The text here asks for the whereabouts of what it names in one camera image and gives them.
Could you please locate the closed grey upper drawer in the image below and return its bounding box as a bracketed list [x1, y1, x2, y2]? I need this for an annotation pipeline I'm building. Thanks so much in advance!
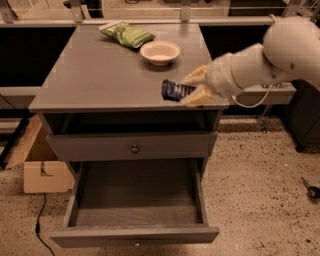
[46, 132, 217, 162]

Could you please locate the black floor cable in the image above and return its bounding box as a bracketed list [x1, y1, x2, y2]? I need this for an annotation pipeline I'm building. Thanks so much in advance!
[34, 193, 56, 256]

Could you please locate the grey wooden drawer cabinet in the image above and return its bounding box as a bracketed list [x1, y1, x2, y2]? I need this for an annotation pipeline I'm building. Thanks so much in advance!
[30, 24, 228, 162]

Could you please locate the white paper bowl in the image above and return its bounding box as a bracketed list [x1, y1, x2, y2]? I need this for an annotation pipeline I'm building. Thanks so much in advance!
[140, 40, 180, 66]

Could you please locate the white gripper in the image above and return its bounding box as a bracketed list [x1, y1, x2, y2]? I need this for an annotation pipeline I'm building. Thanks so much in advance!
[180, 53, 243, 107]

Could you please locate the grey metal rail frame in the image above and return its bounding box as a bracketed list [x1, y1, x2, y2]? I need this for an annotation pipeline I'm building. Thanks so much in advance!
[0, 0, 320, 111]

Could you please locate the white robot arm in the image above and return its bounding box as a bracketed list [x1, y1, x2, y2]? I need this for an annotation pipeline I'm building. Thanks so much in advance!
[181, 16, 320, 107]

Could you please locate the dark grey side cabinet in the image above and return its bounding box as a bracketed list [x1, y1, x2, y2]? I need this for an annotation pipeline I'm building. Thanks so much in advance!
[283, 80, 320, 152]

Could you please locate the dark blue rxbar wrapper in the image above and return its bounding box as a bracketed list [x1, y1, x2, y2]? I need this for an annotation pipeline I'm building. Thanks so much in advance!
[161, 80, 195, 102]

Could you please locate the black tool on floor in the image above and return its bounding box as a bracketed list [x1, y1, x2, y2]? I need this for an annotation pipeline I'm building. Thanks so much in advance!
[301, 178, 320, 199]

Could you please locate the open grey lower drawer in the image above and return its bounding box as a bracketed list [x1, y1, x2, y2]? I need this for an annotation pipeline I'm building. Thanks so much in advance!
[50, 159, 219, 248]

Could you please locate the white hanging cable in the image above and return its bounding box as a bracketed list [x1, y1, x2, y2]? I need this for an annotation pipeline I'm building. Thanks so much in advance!
[231, 13, 281, 109]

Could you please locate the green chip bag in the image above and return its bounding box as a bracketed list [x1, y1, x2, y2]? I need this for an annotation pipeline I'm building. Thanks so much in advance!
[98, 22, 155, 49]

